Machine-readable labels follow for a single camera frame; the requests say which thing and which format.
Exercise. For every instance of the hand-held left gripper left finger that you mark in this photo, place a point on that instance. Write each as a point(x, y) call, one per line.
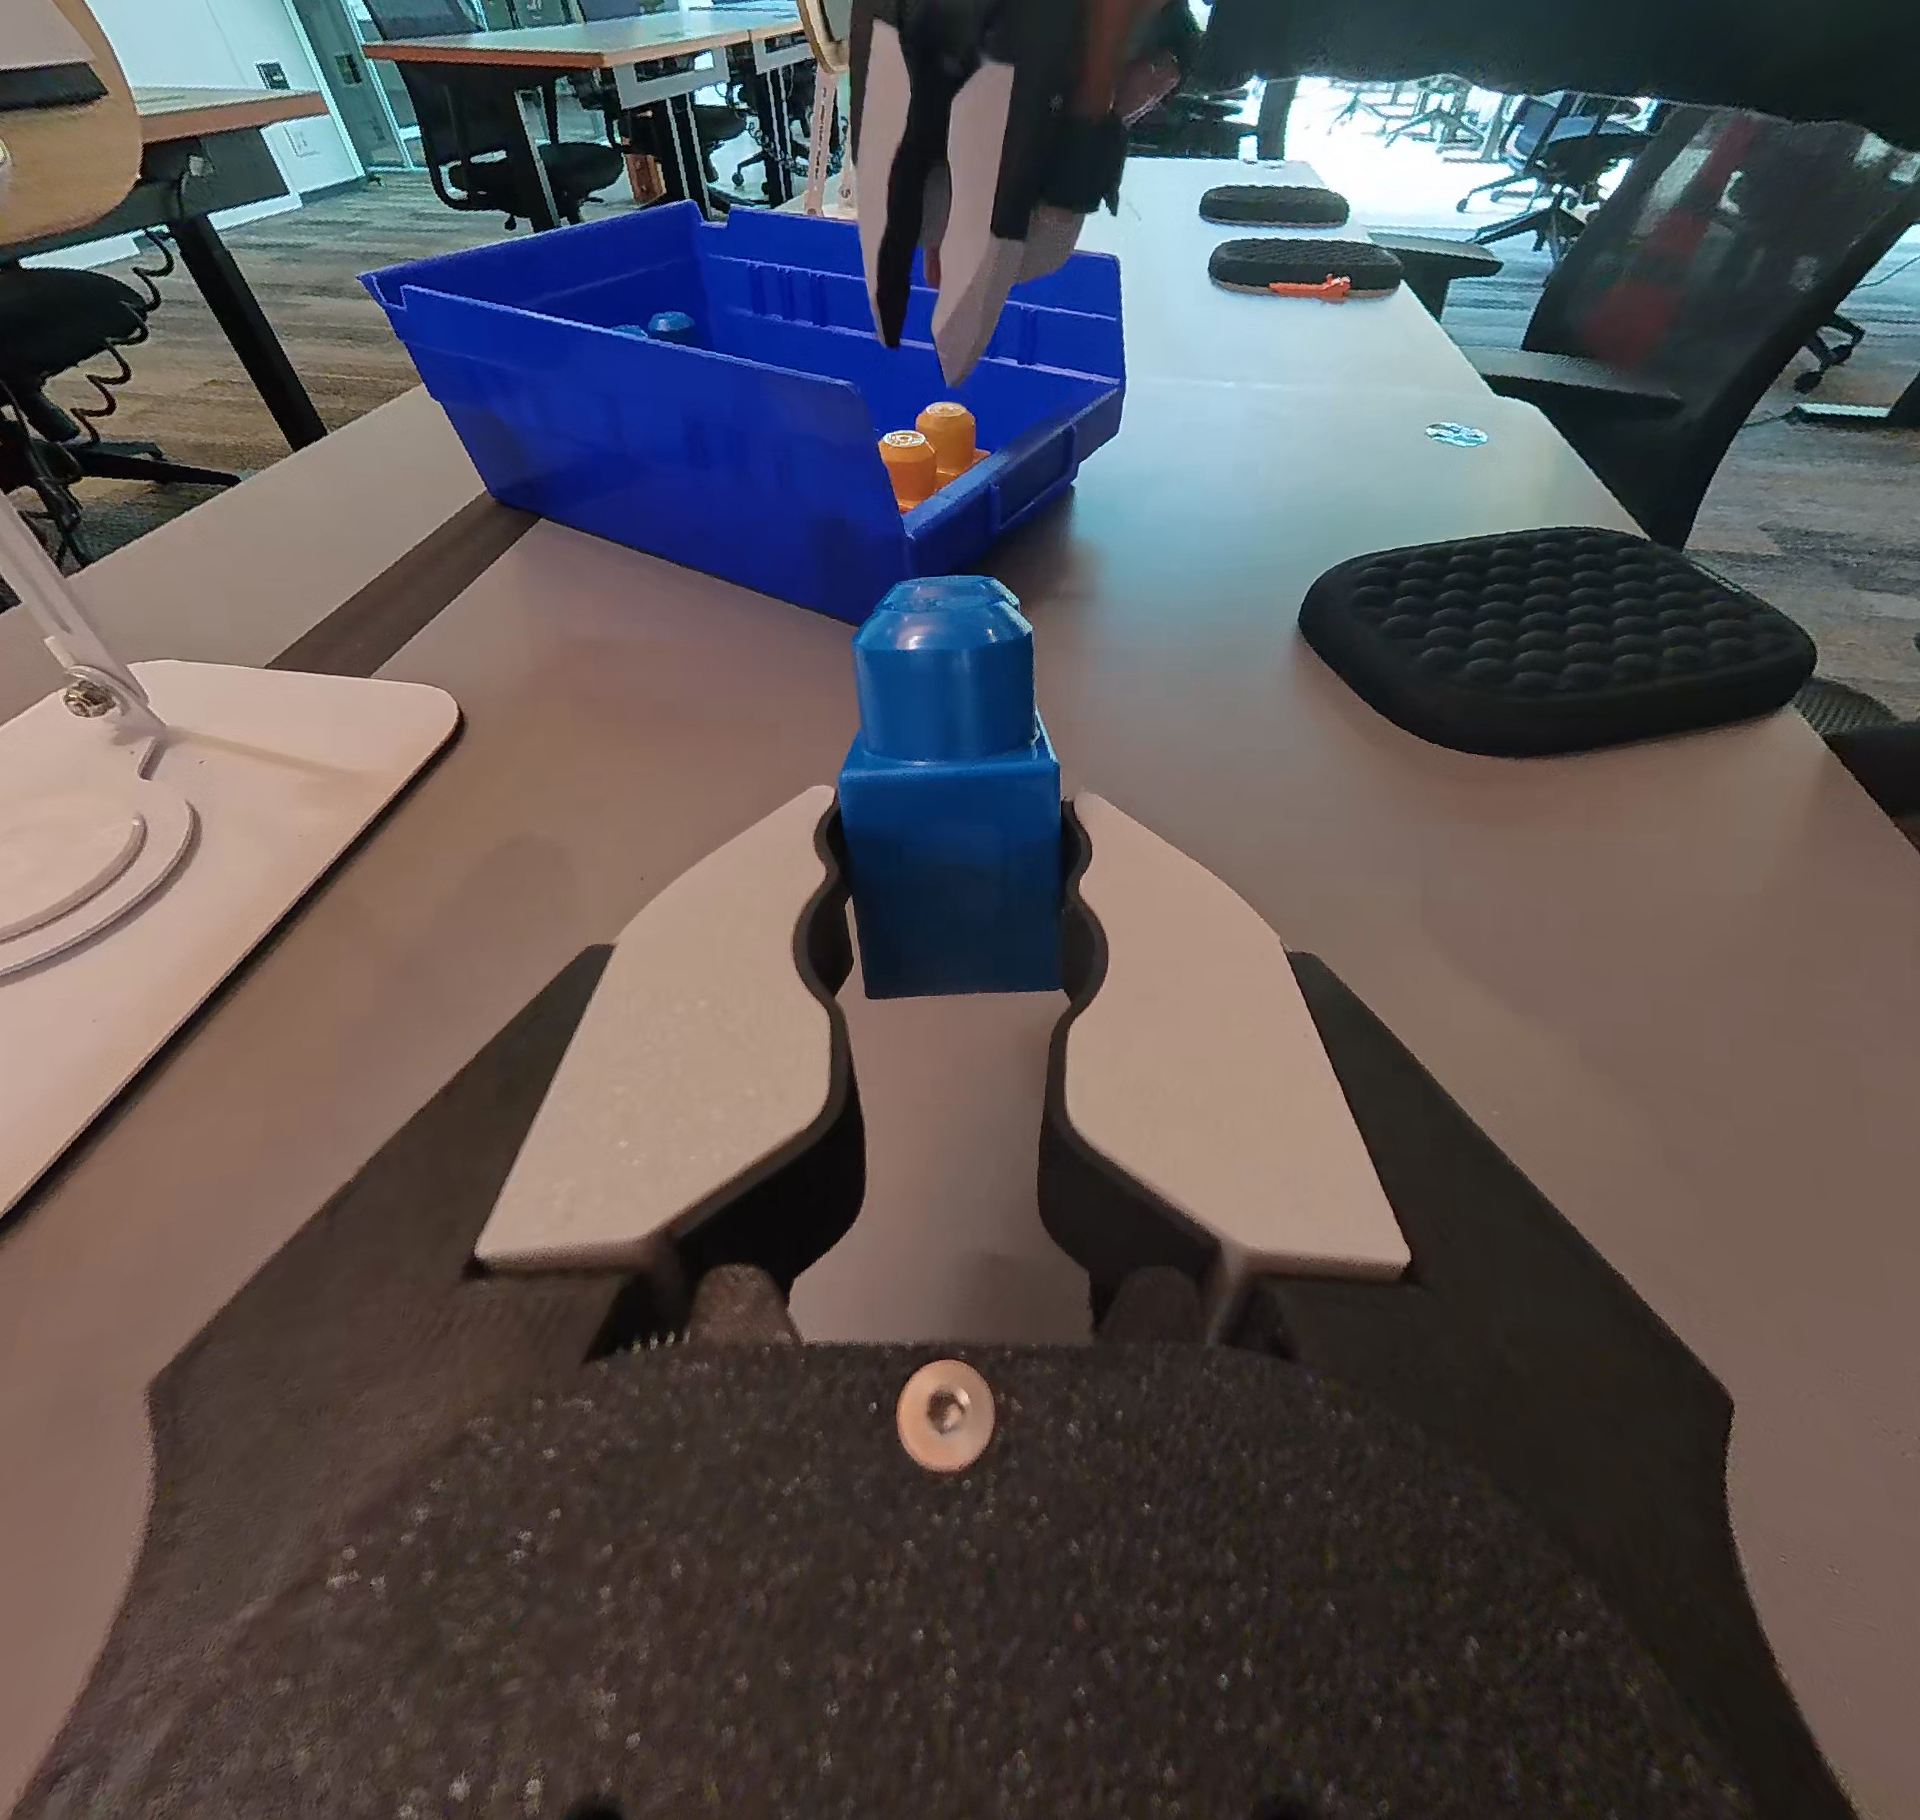
point(676, 1085)

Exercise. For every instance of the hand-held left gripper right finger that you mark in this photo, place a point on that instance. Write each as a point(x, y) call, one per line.
point(1213, 1085)

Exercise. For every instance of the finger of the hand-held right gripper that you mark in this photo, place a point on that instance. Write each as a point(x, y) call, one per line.
point(983, 245)
point(887, 169)

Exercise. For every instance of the blue mega block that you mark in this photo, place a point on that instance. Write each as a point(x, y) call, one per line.
point(952, 875)
point(671, 328)

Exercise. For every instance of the blue plastic bin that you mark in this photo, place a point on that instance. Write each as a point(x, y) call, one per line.
point(646, 440)

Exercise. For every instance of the black wrist rest pad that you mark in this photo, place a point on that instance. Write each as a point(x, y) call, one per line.
point(1274, 204)
point(1560, 641)
point(1290, 256)

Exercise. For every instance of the brown wooden desk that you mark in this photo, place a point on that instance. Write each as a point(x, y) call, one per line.
point(600, 35)
point(225, 110)

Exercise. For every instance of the small orange tool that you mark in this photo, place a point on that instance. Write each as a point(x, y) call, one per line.
point(1313, 286)

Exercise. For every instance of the round table grommet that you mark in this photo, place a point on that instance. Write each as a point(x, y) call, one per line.
point(1455, 433)

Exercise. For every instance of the dark fleece garment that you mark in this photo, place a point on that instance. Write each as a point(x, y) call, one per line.
point(1883, 785)

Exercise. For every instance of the black mesh office chair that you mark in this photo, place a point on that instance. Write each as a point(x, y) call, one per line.
point(1725, 274)

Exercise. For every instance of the printed instruction sheet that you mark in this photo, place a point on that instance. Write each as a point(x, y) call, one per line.
point(38, 20)

